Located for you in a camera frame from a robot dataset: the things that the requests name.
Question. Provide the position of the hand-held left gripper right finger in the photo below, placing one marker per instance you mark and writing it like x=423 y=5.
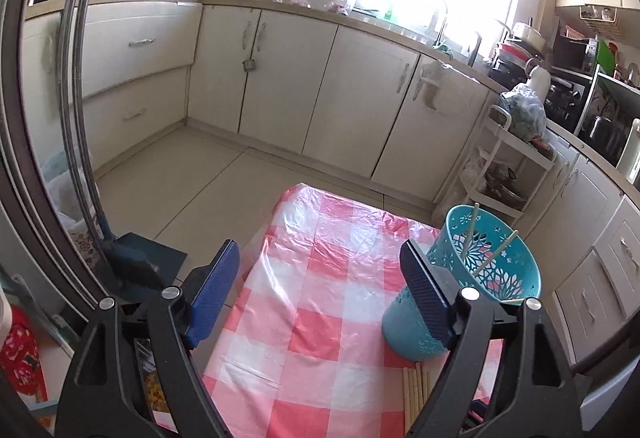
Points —
x=425 y=298

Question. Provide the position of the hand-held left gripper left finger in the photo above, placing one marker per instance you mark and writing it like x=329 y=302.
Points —
x=215 y=290

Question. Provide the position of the teal perforated utensil basket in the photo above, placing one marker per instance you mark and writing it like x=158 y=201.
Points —
x=505 y=268

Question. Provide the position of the pink checkered tablecloth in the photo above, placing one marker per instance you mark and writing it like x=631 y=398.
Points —
x=320 y=308

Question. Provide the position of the white rolling storage rack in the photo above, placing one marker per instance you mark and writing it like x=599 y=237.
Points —
x=505 y=172

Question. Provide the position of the cream side cabinet with drawers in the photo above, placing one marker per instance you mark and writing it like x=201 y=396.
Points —
x=590 y=238

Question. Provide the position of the red printed cloth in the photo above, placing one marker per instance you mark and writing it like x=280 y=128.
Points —
x=20 y=358

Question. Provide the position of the plastic bag of greens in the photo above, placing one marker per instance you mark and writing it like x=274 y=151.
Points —
x=525 y=112

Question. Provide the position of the cream base cabinet with doors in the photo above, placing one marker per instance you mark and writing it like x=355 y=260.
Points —
x=320 y=92

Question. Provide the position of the cream drawer cabinet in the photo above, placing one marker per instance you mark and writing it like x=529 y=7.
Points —
x=135 y=67

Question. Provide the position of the black countertop oven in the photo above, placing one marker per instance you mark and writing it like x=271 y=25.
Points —
x=567 y=92

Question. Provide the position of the dish rack with dishes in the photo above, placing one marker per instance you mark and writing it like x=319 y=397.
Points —
x=517 y=52

